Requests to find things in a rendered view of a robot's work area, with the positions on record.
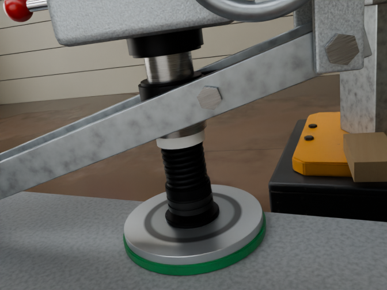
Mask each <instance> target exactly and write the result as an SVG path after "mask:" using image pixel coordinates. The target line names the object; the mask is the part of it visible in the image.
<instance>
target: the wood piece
mask: <svg viewBox="0 0 387 290"><path fill-rule="evenodd" d="M343 151H344V154H345V156H346V160H347V163H348V166H349V168H350V172H351V175H352V178H353V180H354V182H387V136H386V135H385V133H384V132H370V133H348V134H343Z"/></svg>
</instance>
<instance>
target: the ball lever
mask: <svg viewBox="0 0 387 290"><path fill-rule="evenodd" d="M3 9H4V11H5V13H6V15H7V16H8V17H9V18H10V19H11V20H13V21H16V22H25V21H28V20H29V19H30V18H31V17H32V15H33V12H38V11H42V10H48V6H47V1H46V0H4V2H3Z"/></svg>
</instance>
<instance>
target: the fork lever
mask: <svg viewBox="0 0 387 290"><path fill-rule="evenodd" d="M324 48H325V51H326V54H327V57H328V60H329V62H330V63H333V64H342V65H348V64H349V63H350V61H352V60H353V58H354V57H356V55H357V54H358V53H359V48H358V45H357V42H356V39H355V36H353V35H343V34H338V33H336V34H335V35H334V36H333V38H331V39H330V41H329V42H328V43H327V44H326V46H325V47H324ZM209 70H217V71H214V72H211V73H209V74H207V75H204V76H202V77H200V78H198V79H195V80H193V81H190V82H188V83H185V84H183V85H181V86H178V87H175V88H174V89H171V90H169V91H166V92H164V93H162V94H159V95H157V96H155V97H152V98H149V99H148V100H145V101H142V102H141V98H140V94H138V95H136V96H134V97H131V98H129V99H127V100H124V101H122V102H120V103H118V104H115V105H112V106H110V107H108V108H105V109H103V110H101V111H99V112H96V113H94V114H92V115H89V116H87V117H84V118H82V119H80V120H77V121H75V122H73V123H71V124H68V125H65V126H64V127H61V128H58V129H56V130H54V131H52V132H49V133H47V134H45V135H42V136H40V137H38V138H36V139H33V140H30V141H28V142H26V143H23V144H21V145H19V146H17V147H14V148H11V149H9V150H7V151H5V152H2V153H0V200H2V199H4V198H6V197H9V196H12V195H14V194H16V193H19V192H22V191H24V190H27V189H29V188H32V187H34V186H37V185H40V184H43V183H45V182H47V181H50V180H53V179H55V178H58V177H60V176H63V175H65V174H68V173H71V172H73V171H76V170H78V169H81V168H83V167H86V166H89V165H91V164H94V163H96V162H99V161H101V160H104V159H107V158H109V157H112V156H114V155H117V154H120V153H122V152H125V151H127V150H130V149H132V148H135V147H138V146H140V145H143V144H145V143H148V142H150V141H153V140H156V139H158V138H161V137H163V136H166V135H168V134H171V133H174V132H176V131H179V130H181V129H184V128H187V127H189V126H192V125H194V124H197V123H199V122H202V121H205V120H207V119H210V118H212V117H215V116H217V115H220V114H223V113H225V112H228V111H230V110H233V109H235V108H238V107H240V106H243V105H246V104H248V103H250V102H253V101H256V100H259V99H261V98H264V97H266V96H269V95H271V94H274V93H277V92H279V91H281V90H284V89H287V88H289V87H292V86H295V85H297V84H299V83H302V82H305V81H308V80H310V79H312V78H315V77H318V76H320V75H322V74H316V73H315V71H314V53H313V20H312V21H309V22H307V23H305V24H303V25H300V26H298V27H296V28H293V29H291V30H288V31H287V32H284V33H281V34H279V35H277V36H274V37H272V38H270V39H268V40H265V41H262V42H261V43H258V44H256V45H253V46H251V47H249V48H246V49H244V50H242V51H240V52H237V53H234V54H232V55H230V56H227V57H225V58H223V59H221V60H218V61H216V62H214V63H211V64H209V65H206V66H204V67H202V68H199V69H197V70H195V71H197V72H199V71H209Z"/></svg>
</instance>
